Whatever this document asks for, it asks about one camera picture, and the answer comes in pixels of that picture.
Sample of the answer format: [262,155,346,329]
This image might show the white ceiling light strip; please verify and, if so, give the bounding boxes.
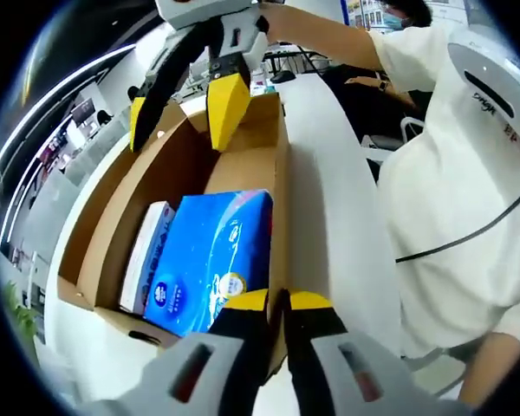
[0,42,139,175]

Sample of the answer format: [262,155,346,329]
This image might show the blue white wall board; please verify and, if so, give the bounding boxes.
[339,0,390,28]

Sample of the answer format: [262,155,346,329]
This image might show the blue soft tissue pack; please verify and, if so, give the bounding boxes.
[142,188,276,339]

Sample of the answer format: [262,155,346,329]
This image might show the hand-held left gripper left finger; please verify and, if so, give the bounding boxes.
[86,288,271,416]

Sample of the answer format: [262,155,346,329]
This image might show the green plant in white pot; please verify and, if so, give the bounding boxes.
[0,280,41,344]

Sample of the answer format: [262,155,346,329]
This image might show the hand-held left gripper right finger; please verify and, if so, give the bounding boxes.
[283,289,474,416]

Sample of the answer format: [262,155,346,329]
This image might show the black device cable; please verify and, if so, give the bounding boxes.
[395,172,520,263]

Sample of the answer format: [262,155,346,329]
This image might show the white office chair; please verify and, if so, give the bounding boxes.
[361,115,426,162]

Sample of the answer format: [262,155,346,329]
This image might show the wall display screen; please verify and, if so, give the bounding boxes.
[70,98,95,126]

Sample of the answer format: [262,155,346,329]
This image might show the person's white shirt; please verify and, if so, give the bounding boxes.
[367,23,520,361]

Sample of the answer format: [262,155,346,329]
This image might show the brown cardboard shoe box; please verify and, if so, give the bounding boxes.
[55,91,293,387]

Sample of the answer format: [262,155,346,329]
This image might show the white chest device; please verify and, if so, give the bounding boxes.
[447,41,520,127]

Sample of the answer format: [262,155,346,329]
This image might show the person's right hand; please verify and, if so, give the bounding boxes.
[256,3,295,44]

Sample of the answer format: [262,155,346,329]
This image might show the white blue tissue pack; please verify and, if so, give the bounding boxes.
[119,200,177,316]

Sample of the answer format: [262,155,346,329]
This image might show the person's head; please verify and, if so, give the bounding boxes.
[380,0,433,31]

